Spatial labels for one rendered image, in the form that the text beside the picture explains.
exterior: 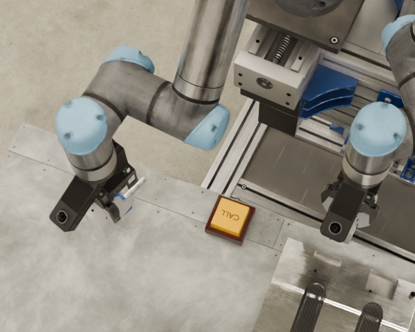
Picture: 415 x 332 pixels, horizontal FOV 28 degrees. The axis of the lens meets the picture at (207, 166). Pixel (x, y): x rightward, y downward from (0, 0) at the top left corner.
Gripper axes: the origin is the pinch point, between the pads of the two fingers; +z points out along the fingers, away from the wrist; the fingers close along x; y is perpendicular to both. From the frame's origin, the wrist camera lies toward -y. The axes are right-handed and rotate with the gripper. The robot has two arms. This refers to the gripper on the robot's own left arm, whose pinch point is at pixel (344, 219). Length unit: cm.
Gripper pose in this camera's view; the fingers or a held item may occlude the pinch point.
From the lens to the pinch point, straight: 153.0
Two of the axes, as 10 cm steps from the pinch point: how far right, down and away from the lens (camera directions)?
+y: 4.6, -8.1, 3.5
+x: -8.9, -4.1, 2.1
